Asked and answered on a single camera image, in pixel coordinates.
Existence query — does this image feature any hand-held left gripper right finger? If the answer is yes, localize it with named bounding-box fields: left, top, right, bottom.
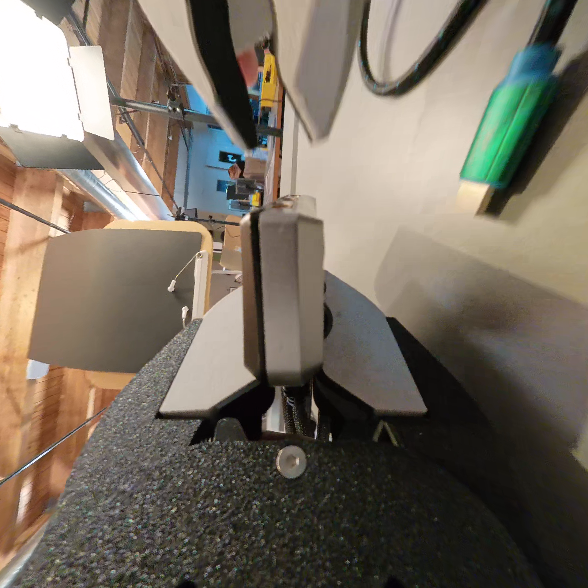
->
left=315, top=271, right=428, bottom=439

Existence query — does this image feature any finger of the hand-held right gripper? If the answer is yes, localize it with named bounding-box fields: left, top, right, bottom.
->
left=273, top=0, right=364, bottom=143
left=138, top=0, right=259, bottom=150

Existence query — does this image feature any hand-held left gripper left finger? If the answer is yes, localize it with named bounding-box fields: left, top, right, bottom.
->
left=158, top=287, right=276, bottom=439

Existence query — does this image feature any green plug braided cable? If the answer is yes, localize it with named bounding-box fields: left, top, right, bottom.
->
left=358, top=0, right=582, bottom=217

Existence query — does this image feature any person's right hand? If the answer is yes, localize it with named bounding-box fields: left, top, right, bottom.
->
left=238, top=50, right=260, bottom=90

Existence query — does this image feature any beige panel on white stand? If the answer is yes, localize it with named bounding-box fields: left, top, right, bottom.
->
left=220, top=213, right=244, bottom=272

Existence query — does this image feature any wood-framed black panel stand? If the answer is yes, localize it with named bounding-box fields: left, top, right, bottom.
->
left=28, top=220, right=214, bottom=391

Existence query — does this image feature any white studio light panel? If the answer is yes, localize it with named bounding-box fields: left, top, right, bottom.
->
left=0, top=0, right=115, bottom=168

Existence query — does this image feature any silver ceiling duct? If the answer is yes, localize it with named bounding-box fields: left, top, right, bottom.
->
left=60, top=133, right=176, bottom=221

